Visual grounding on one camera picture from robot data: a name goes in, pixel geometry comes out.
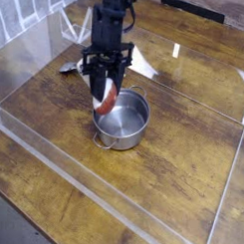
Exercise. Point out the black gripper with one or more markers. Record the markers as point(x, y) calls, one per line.
point(108, 55)

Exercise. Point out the black bar at back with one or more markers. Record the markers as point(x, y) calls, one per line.
point(195, 10)

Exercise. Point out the white red toy mushroom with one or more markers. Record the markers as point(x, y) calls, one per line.
point(109, 96)

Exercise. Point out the silver metal pot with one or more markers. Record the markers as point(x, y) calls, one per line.
point(123, 127)

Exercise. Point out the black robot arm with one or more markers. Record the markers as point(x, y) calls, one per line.
point(113, 0)

